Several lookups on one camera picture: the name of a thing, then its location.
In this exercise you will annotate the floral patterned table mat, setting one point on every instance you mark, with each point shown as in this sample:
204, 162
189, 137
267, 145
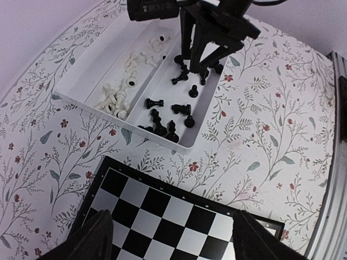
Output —
265, 146

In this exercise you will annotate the white chess piece lying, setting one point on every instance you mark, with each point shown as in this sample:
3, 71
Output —
106, 105

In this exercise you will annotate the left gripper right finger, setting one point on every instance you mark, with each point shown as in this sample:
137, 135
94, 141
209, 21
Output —
252, 241

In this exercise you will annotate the white chess piece with felt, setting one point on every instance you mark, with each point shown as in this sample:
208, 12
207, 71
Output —
130, 82

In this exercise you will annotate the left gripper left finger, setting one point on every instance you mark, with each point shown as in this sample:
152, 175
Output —
92, 241

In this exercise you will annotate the black white chessboard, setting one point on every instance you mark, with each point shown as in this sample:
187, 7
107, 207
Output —
154, 220

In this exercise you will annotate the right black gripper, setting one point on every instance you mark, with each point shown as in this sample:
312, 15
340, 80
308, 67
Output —
222, 23

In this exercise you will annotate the black chess piece lying rook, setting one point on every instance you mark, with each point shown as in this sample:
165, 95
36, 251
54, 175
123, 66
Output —
150, 103

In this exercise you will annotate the black chess knight piece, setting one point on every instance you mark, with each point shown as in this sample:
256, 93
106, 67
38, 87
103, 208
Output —
183, 109

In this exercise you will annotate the black chess piece upright pawn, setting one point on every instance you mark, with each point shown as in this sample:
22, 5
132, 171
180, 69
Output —
193, 93

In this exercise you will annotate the white plastic tray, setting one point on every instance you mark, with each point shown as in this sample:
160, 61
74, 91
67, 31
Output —
149, 48

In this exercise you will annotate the black pawn near tray edge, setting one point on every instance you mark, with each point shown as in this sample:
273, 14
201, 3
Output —
189, 121

